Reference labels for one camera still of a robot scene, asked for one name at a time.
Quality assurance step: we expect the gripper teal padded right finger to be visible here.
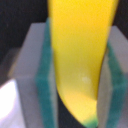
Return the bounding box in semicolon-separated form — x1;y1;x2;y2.
97;26;128;128

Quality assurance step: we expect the gripper teal padded left finger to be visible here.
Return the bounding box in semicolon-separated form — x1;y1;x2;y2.
14;20;58;128

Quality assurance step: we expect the yellow toy banana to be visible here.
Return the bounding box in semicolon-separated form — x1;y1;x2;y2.
48;0;119;128

